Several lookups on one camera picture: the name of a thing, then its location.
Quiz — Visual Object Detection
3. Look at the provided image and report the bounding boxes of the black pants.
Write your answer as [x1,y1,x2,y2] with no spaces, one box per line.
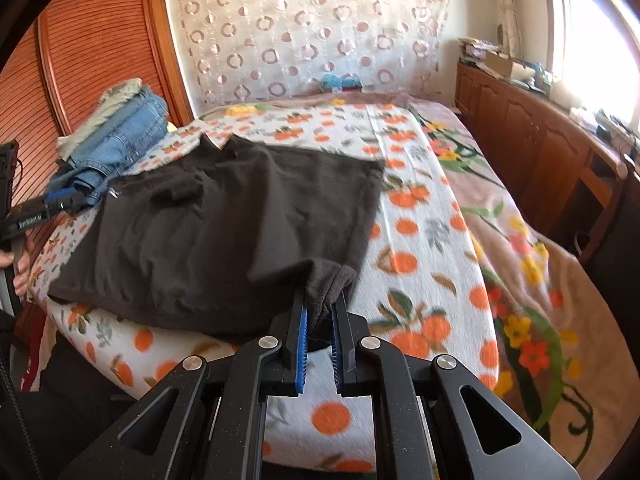
[49,136,385,349]

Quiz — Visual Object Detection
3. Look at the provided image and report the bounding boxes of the person's left hand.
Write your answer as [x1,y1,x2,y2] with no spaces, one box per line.
[0,237,32,297]

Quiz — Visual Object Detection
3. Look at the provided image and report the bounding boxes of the orange print bed sheet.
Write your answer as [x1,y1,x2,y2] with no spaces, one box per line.
[32,104,498,471]

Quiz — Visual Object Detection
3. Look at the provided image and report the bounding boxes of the folded khaki pants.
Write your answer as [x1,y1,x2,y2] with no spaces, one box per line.
[56,78,143,160]

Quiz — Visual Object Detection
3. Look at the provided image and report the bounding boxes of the folded blue jeans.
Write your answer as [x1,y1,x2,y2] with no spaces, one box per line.
[46,84,168,207]

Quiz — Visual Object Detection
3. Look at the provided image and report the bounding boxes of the floral pink blanket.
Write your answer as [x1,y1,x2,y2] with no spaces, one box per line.
[204,93,639,479]

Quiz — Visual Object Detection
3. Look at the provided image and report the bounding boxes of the box with blue cloth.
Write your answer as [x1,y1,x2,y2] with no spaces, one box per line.
[320,74,362,93]

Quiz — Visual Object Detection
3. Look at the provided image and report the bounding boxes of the wooden chair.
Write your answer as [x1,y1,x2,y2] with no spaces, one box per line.
[578,155,634,266]

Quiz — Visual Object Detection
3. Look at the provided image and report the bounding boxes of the wooden cabinet counter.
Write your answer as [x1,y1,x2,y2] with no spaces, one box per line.
[454,62,622,254]

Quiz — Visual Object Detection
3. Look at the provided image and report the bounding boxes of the pink circle pattern curtain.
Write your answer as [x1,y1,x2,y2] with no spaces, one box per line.
[165,0,449,114]

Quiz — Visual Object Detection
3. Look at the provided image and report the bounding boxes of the stack of books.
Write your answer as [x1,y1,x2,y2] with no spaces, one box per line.
[458,37,501,64]

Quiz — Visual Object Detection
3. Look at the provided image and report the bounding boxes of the cardboard box on counter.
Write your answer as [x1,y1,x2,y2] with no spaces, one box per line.
[484,52,536,81]

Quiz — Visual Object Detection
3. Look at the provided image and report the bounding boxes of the beige side window curtain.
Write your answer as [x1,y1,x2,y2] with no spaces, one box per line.
[498,0,522,58]

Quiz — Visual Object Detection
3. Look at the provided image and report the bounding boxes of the window with wooden frame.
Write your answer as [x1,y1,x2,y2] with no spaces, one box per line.
[548,0,639,131]

